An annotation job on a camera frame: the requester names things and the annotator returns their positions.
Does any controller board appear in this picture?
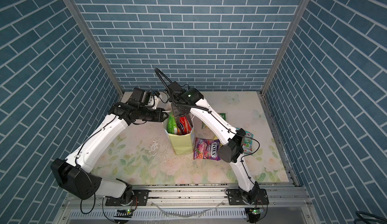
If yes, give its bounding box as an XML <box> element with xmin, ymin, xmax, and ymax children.
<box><xmin>245</xmin><ymin>208</ymin><xmax>262</xmax><ymax>224</ymax></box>
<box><xmin>113</xmin><ymin>209</ymin><xmax>133</xmax><ymax>224</ymax></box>

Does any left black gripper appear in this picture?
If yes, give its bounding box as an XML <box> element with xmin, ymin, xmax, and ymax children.
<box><xmin>138</xmin><ymin>107</ymin><xmax>170</xmax><ymax>121</ymax></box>

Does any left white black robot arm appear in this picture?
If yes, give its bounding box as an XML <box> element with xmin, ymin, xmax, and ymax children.
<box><xmin>50</xmin><ymin>102</ymin><xmax>168</xmax><ymax>205</ymax></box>

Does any teal Fox's candy packet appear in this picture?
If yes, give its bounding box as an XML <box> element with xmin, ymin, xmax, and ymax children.
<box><xmin>242</xmin><ymin>131</ymin><xmax>254</xmax><ymax>154</ymax></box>

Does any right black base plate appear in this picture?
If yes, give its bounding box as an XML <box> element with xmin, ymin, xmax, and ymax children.
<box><xmin>225</xmin><ymin>188</ymin><xmax>270</xmax><ymax>205</ymax></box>

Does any floral paper gift bag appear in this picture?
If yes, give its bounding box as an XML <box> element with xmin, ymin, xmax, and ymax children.
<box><xmin>163</xmin><ymin>115</ymin><xmax>195</xmax><ymax>155</ymax></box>

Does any right controller board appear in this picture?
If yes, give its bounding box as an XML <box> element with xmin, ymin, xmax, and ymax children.
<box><xmin>245</xmin><ymin>208</ymin><xmax>262</xmax><ymax>224</ymax></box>

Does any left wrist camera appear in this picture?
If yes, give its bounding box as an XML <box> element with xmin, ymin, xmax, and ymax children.
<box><xmin>129</xmin><ymin>88</ymin><xmax>161</xmax><ymax>109</ymax></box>

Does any red snack packet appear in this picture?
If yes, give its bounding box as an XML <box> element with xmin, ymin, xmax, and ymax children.
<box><xmin>178</xmin><ymin>116</ymin><xmax>192</xmax><ymax>135</ymax></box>

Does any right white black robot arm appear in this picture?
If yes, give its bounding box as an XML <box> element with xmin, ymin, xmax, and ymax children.
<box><xmin>167</xmin><ymin>88</ymin><xmax>260</xmax><ymax>204</ymax></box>

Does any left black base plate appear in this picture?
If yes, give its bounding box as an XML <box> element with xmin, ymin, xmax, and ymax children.
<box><xmin>105</xmin><ymin>190</ymin><xmax>149</xmax><ymax>207</ymax></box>

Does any bright green snack packet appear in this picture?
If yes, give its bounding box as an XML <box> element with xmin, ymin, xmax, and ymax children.
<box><xmin>167</xmin><ymin>112</ymin><xmax>179</xmax><ymax>135</ymax></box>

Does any left controller board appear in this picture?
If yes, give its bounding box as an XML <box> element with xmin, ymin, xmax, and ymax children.
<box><xmin>113</xmin><ymin>209</ymin><xmax>133</xmax><ymax>224</ymax></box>

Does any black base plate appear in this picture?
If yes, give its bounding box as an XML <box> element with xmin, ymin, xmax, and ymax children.
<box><xmin>225</xmin><ymin>188</ymin><xmax>270</xmax><ymax>205</ymax></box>
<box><xmin>105</xmin><ymin>190</ymin><xmax>149</xmax><ymax>207</ymax></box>

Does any purple Fox's candy packet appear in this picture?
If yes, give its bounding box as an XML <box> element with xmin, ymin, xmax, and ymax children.
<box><xmin>193</xmin><ymin>137</ymin><xmax>221</xmax><ymax>161</ymax></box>

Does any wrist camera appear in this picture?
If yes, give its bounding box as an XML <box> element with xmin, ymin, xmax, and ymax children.
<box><xmin>167</xmin><ymin>82</ymin><xmax>185</xmax><ymax>100</ymax></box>
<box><xmin>129</xmin><ymin>88</ymin><xmax>161</xmax><ymax>109</ymax></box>

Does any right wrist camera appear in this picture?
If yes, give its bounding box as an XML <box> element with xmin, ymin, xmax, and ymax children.
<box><xmin>167</xmin><ymin>82</ymin><xmax>185</xmax><ymax>100</ymax></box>

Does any aluminium mounting rail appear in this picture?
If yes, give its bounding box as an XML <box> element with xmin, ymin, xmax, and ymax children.
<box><xmin>54</xmin><ymin>184</ymin><xmax>319</xmax><ymax>224</ymax></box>

